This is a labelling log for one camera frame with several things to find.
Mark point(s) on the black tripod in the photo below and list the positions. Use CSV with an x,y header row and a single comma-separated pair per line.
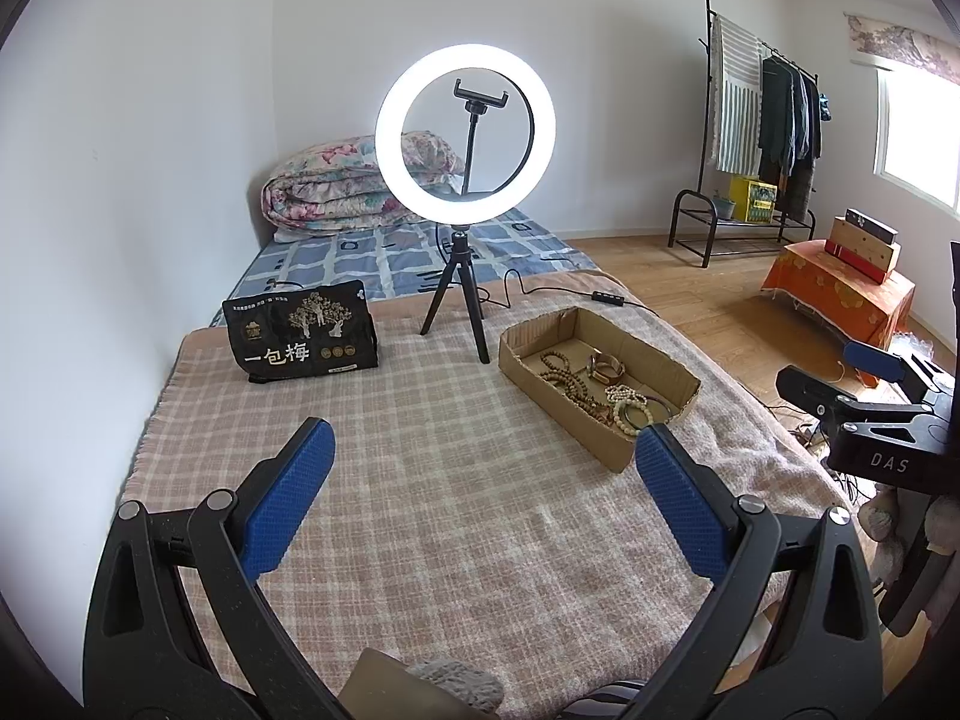
x,y
459,270

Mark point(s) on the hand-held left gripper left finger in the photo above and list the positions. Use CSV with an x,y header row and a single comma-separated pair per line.
x,y
289,502

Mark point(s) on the window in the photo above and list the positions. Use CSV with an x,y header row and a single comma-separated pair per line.
x,y
922,142

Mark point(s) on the small grey bucket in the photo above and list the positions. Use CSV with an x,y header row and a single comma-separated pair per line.
x,y
723,208

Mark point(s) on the red flat box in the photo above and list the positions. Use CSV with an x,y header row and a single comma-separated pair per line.
x,y
855,262

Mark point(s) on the person's right hand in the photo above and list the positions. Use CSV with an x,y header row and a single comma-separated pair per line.
x,y
877,521

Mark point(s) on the dark hanging clothes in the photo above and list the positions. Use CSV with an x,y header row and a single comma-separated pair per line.
x,y
787,120

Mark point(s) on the grey knit cloth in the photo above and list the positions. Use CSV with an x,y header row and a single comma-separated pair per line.
x,y
457,686

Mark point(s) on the shallow cardboard box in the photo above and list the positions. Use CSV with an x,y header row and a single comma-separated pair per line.
x,y
570,420

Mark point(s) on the printed curtain valance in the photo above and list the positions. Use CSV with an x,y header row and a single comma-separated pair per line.
x,y
900,45

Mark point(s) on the tan patterned box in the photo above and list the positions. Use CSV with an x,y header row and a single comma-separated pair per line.
x,y
862,244

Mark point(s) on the folded floral quilt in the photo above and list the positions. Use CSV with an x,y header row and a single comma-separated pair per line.
x,y
330,187

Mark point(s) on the blue patterned bed sheet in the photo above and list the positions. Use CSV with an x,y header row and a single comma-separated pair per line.
x,y
375,262

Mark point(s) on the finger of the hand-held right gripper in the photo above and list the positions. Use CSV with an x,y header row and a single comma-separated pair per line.
x,y
810,390
877,361

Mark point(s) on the yellow plastic crate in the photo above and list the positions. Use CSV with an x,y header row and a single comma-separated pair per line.
x,y
752,200

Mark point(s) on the pink plaid blanket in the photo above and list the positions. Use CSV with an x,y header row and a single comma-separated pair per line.
x,y
450,465

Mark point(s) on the black clothes rack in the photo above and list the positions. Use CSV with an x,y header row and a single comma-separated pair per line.
x,y
705,202

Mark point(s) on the dark long box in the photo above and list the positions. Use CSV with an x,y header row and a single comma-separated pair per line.
x,y
870,225

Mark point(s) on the black printed snack bag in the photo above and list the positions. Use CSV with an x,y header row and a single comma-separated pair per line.
x,y
300,337

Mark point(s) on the black phone holder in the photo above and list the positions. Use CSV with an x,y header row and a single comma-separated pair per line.
x,y
480,101

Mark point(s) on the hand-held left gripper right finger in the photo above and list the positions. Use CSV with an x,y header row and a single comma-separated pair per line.
x,y
682,502

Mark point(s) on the striped hanging towel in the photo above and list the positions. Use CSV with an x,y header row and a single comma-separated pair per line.
x,y
735,90

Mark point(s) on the dark thin bangle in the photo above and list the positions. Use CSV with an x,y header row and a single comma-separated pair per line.
x,y
660,399

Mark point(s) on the orange cloth covered table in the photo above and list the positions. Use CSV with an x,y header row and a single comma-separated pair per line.
x,y
832,300

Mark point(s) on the brown flat piece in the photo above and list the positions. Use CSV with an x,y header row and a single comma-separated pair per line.
x,y
375,690

